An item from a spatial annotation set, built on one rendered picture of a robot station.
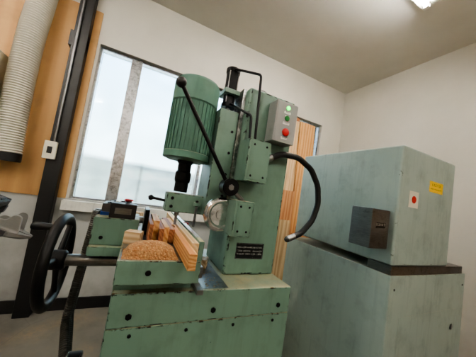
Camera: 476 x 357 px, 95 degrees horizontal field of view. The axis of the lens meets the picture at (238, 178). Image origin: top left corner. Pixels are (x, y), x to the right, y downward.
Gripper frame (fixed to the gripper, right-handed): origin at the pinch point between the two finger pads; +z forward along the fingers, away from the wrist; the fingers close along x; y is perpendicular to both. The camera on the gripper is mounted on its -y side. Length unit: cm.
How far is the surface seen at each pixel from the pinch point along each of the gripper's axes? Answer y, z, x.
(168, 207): 24.1, 30.3, 3.6
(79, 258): -2.4, 14.4, 5.7
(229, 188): 39, 43, -9
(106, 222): 11.0, 15.6, 3.6
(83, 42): 100, -70, 124
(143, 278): 7.3, 30.0, -19.4
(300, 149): 143, 149, 123
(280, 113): 74, 47, -10
